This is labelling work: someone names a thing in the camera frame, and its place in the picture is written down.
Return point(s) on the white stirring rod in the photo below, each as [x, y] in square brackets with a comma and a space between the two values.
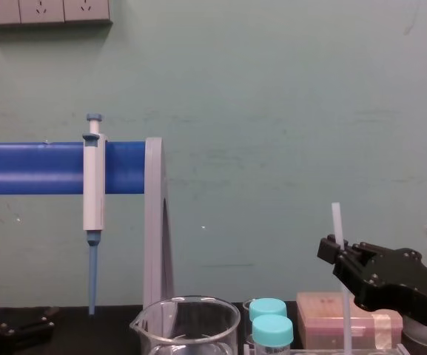
[337, 222]

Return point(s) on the grey pipette stand upright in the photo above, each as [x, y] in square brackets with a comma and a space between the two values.
[153, 222]

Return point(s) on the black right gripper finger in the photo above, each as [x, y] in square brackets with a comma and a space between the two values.
[329, 250]
[361, 251]

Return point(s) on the pink pipette tip box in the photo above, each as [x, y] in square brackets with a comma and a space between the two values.
[320, 321]

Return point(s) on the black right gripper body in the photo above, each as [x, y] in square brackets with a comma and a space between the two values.
[402, 284]

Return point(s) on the vial with teal cap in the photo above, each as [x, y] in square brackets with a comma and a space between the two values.
[272, 329]
[268, 306]

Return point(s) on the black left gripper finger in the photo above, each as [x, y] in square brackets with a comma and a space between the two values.
[13, 329]

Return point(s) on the blue pipette stand bar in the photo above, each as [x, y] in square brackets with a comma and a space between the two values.
[28, 168]

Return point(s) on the clear glass beaker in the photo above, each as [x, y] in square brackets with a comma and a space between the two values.
[198, 325]

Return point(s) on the white and blue pipette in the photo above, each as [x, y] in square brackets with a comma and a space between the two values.
[93, 185]

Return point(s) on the clear open glass vial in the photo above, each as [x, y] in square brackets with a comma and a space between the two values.
[246, 325]

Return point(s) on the white wall socket panel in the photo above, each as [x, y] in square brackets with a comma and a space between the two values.
[43, 13]

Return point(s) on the clear plastic vial rack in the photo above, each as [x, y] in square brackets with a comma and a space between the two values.
[309, 352]

